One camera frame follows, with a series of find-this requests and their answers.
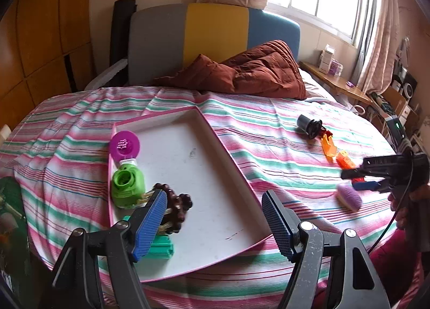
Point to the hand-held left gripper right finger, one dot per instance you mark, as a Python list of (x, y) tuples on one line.
[(277, 223)]

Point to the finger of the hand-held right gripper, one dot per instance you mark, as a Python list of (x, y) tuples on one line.
[(366, 185), (386, 164)]

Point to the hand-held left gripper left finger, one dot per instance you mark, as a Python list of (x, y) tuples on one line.
[(149, 225)]

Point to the red toy block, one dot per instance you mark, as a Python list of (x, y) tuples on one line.
[(357, 180)]

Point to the lilac ribbed oval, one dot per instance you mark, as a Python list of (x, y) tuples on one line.
[(349, 196)]

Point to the teal green scoop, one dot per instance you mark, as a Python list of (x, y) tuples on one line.
[(163, 248)]

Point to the brown beaded wooden massager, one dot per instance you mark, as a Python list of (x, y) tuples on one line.
[(178, 206)]

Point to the green toy camera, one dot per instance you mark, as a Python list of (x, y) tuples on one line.
[(127, 184)]

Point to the white pink-edged box tray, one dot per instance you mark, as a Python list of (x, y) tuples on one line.
[(208, 188)]

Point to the black ribbed cylinder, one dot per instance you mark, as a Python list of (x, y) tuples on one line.
[(309, 126)]

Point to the purple round strainer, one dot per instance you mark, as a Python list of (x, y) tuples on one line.
[(124, 144)]

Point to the person's right hand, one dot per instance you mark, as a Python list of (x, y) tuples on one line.
[(422, 194)]

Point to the orange-red plastic toy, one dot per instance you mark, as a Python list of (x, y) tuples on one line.
[(346, 159)]

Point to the black device with green light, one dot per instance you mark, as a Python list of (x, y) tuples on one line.
[(396, 127)]

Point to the orange plastic comb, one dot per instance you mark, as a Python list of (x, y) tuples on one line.
[(328, 148)]

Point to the cardboard box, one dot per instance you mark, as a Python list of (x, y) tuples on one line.
[(396, 102)]

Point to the black speaker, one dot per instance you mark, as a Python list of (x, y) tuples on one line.
[(406, 84)]

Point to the person's red clothing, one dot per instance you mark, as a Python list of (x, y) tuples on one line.
[(386, 272)]

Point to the wooden shelf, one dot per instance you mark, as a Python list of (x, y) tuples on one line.
[(339, 84)]

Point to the striped bed sheet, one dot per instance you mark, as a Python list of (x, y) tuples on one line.
[(268, 127)]

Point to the white pillow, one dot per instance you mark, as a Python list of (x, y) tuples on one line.
[(315, 86)]

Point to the purple box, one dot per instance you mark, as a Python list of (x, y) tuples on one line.
[(336, 68)]

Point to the white box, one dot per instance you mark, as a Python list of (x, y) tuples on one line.
[(326, 59)]

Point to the green glass table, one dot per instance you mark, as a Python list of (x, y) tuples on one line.
[(11, 228)]

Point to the pink patterned curtain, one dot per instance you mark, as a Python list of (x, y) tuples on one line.
[(376, 27)]

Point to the brown quilted jacket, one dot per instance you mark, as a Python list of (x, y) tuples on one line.
[(262, 70)]

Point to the white foam sheet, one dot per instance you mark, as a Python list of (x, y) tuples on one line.
[(107, 74)]

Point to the stack of paper cups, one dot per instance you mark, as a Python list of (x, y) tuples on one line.
[(4, 134)]

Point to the grey yellow blue headboard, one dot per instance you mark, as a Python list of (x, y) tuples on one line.
[(158, 40)]

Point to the black rolled mat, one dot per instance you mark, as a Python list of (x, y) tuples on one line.
[(121, 30)]

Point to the wooden wardrobe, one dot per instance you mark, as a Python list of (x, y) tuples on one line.
[(40, 33)]

